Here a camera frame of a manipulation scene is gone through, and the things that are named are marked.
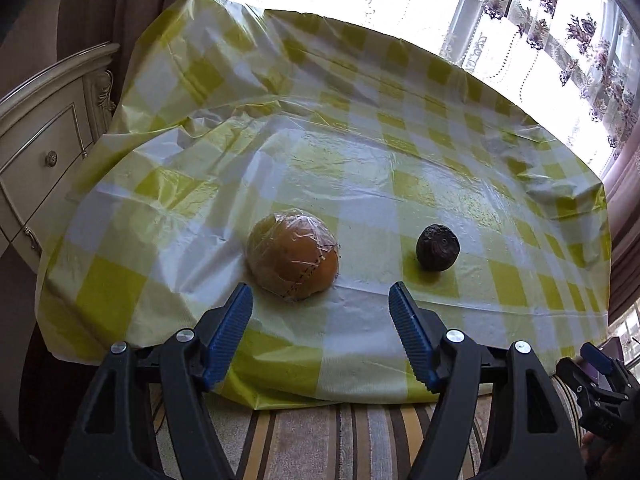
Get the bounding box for sheer floral lace curtain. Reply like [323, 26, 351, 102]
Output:
[399, 0, 640, 151]

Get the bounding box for cream carved cabinet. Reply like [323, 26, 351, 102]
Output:
[1, 42, 119, 271]

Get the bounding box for yellow checked plastic tablecloth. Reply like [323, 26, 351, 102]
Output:
[36, 0, 611, 408]

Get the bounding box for purple cardboard box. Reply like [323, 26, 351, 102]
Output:
[589, 336, 624, 376]

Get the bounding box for dark passion fruit back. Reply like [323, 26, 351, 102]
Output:
[416, 224, 460, 273]

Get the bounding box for person's right hand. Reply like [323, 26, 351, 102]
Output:
[580, 431, 640, 480]

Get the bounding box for brown-orange fruit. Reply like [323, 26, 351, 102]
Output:
[245, 209, 340, 301]

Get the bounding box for pink patterned curtain right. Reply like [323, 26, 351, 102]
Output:
[598, 154, 640, 331]

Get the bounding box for pink patterned curtain left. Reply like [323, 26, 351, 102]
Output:
[1, 0, 176, 99]

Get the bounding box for pink patterned curtain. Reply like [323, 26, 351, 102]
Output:
[598, 154, 640, 331]
[1, 0, 176, 99]

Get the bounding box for striped plush seat cover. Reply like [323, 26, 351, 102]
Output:
[144, 374, 591, 480]

